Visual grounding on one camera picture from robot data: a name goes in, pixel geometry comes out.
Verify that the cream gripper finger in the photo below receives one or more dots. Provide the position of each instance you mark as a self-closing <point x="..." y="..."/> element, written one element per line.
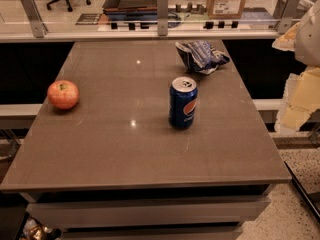
<point x="301" y="98"/>
<point x="286" y="42"/>

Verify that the blue chip bag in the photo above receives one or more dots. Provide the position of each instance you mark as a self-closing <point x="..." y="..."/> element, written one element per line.
<point x="201" y="57"/>

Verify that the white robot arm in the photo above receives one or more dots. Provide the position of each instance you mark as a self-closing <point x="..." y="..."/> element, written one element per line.
<point x="307" y="42"/>

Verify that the red apple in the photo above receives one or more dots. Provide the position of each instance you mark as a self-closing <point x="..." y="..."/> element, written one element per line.
<point x="63" y="94"/>

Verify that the cardboard box with label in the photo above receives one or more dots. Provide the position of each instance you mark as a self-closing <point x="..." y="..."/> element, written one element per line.
<point x="225" y="9"/>

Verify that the blue Pepsi can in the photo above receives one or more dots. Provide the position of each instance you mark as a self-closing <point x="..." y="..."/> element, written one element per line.
<point x="183" y="97"/>

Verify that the lower white drawer front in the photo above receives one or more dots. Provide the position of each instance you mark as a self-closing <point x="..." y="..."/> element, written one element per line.
<point x="190" y="233"/>

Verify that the white drawer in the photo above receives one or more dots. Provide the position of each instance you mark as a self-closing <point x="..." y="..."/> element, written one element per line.
<point x="148" y="212"/>
<point x="190" y="233"/>

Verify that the upper white drawer front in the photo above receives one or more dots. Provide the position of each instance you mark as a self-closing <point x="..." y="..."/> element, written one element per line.
<point x="148" y="212"/>

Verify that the right metal glass post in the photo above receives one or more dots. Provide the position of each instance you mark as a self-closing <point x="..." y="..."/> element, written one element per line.
<point x="287" y="14"/>

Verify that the metal glass post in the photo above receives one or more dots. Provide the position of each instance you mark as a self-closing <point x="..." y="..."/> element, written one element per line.
<point x="162" y="17"/>
<point x="37" y="25"/>
<point x="287" y="14"/>

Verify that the middle metal glass post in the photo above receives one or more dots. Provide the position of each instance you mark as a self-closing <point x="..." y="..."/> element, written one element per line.
<point x="162" y="17"/>

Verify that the left metal glass post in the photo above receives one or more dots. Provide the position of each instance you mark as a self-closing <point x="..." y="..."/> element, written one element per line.
<point x="37" y="25"/>

